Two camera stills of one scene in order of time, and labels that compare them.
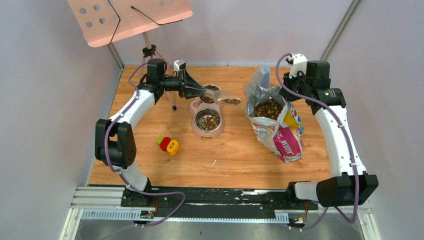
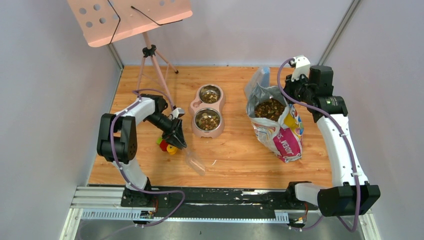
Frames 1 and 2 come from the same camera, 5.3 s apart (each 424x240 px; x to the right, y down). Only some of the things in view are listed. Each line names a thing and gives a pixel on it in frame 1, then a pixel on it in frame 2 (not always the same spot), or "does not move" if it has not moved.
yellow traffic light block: (172, 146) does not move
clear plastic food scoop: (224, 97) -> (195, 161)
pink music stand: (102, 22) does not move
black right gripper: (287, 81) does not move
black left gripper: (183, 84) -> (175, 129)
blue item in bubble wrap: (261, 76) does not move
